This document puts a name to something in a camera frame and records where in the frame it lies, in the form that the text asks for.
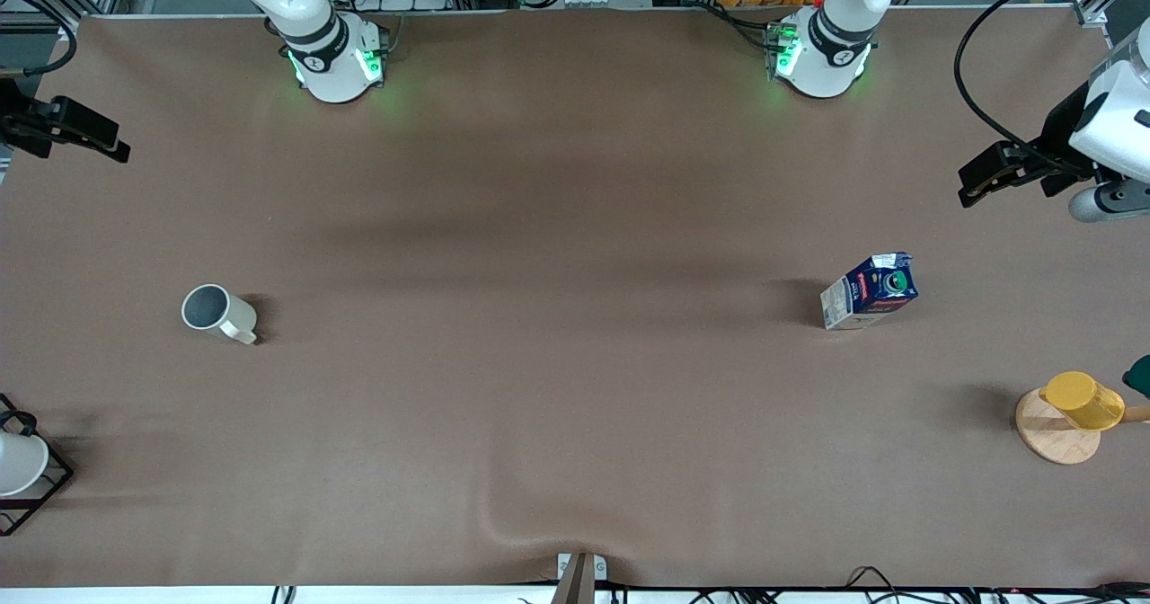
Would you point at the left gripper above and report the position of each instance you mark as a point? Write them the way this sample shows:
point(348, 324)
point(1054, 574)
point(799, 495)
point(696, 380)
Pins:
point(1058, 137)

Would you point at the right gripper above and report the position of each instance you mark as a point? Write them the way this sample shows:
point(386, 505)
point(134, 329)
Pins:
point(20, 124)

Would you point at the blue white milk carton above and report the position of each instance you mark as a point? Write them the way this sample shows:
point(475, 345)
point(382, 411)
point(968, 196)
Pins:
point(867, 303)

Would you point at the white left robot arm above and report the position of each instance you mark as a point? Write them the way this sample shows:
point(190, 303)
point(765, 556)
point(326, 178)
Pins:
point(827, 65)

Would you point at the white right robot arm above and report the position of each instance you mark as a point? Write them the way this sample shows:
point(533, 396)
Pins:
point(328, 74)

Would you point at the green plastic cup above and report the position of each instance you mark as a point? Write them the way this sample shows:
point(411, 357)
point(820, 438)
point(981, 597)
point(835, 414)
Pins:
point(1139, 377)

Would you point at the yellow plastic cup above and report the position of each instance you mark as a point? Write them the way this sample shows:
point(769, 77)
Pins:
point(1083, 399)

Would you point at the round wooden cup stand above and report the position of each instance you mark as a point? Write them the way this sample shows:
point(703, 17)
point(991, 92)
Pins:
point(1056, 442)

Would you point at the white cup in rack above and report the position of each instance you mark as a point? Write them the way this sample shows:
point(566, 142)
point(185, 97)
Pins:
point(18, 465)

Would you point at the table cover cloth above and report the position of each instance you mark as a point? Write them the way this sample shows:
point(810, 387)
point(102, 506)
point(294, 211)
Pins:
point(575, 316)

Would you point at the metal clamp bracket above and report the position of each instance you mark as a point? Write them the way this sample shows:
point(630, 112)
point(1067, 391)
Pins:
point(579, 581)

